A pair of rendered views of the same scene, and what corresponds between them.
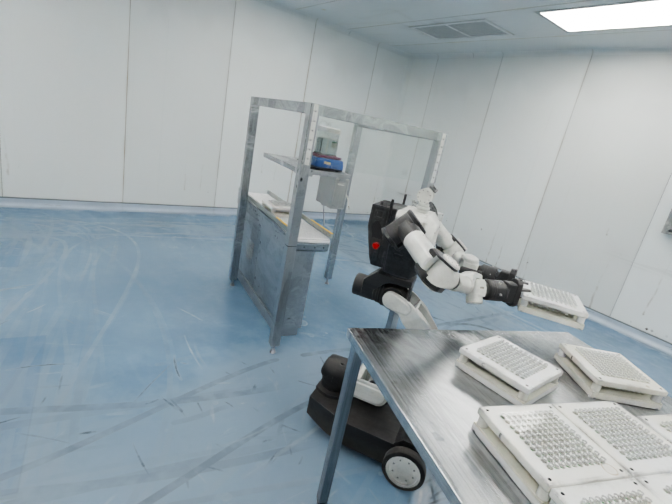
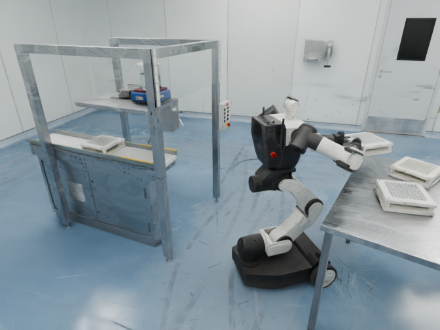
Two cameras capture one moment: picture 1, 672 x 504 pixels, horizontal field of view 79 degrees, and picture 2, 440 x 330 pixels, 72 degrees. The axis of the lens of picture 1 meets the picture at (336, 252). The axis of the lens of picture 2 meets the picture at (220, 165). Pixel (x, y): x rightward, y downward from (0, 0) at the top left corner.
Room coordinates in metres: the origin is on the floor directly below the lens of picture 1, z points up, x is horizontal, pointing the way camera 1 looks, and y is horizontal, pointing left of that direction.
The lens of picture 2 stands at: (0.63, 1.05, 1.76)
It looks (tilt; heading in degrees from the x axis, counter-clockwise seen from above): 25 degrees down; 324
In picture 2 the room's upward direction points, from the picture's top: straight up
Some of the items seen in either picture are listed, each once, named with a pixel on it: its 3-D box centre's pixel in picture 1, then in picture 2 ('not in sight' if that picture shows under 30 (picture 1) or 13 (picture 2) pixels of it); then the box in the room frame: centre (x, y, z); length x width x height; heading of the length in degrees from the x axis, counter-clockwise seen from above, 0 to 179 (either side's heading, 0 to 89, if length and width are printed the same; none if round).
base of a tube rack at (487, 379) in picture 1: (506, 373); (401, 200); (1.22, -0.64, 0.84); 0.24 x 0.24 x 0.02; 42
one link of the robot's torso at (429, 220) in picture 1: (401, 236); (278, 139); (1.87, -0.29, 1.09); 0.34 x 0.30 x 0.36; 162
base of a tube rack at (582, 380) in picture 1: (603, 379); (415, 174); (1.33, -1.04, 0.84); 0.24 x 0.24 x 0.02; 3
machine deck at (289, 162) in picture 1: (304, 165); (128, 103); (2.79, 0.33, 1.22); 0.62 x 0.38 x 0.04; 31
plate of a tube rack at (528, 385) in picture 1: (510, 361); (403, 192); (1.22, -0.64, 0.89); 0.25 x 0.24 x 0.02; 132
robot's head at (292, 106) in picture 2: (425, 197); (291, 107); (1.84, -0.35, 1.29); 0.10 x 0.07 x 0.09; 162
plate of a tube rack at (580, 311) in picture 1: (551, 297); (365, 140); (1.65, -0.94, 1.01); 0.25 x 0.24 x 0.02; 72
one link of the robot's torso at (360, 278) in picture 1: (383, 285); (271, 177); (1.88, -0.26, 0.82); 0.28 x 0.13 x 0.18; 72
